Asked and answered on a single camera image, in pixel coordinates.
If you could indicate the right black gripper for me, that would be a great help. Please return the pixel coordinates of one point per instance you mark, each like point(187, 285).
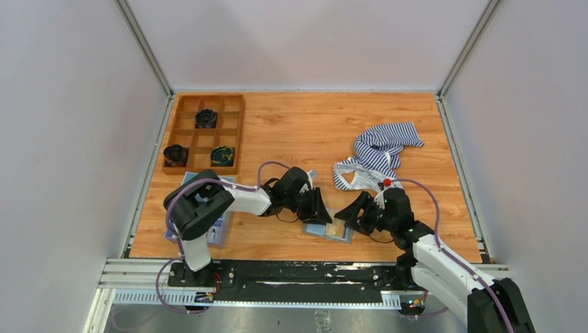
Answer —
point(352, 211)

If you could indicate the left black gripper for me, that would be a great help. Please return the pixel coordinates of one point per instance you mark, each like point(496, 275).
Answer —
point(316, 211)

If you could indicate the gold credit card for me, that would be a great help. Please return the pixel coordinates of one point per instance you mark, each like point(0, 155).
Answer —
point(337, 230)

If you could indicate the grey card holder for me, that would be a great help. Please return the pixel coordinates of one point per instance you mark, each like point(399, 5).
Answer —
point(317, 229)

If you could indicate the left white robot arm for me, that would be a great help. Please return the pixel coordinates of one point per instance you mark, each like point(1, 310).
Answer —
point(193, 208)

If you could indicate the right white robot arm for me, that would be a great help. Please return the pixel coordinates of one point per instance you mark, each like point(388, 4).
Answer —
point(484, 303)

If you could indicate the striped blue white cloth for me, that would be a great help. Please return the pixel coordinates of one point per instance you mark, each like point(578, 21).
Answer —
point(376, 157)

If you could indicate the light blue box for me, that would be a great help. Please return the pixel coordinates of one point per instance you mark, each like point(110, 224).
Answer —
point(217, 233)

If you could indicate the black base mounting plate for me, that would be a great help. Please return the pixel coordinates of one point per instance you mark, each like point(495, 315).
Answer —
point(294, 281)

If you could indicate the blue green rolled belt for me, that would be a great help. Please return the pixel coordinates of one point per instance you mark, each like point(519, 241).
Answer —
point(222, 156)

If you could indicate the wooden compartment tray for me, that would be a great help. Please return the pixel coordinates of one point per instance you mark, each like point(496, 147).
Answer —
point(200, 142)

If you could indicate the black rolled belt top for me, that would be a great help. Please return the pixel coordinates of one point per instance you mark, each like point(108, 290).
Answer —
point(206, 118)

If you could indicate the black rolled belt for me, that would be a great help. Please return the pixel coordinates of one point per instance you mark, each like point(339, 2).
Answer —
point(175, 156)
point(206, 118)

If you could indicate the black rolled belt left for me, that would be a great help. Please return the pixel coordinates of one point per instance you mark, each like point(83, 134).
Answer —
point(175, 156)

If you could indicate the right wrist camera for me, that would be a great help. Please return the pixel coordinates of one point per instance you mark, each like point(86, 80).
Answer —
point(379, 198)

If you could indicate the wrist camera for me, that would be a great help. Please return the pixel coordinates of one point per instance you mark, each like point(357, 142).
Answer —
point(312, 174)
point(379, 198)

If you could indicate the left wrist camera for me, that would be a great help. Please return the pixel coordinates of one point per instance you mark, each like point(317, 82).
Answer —
point(312, 174)

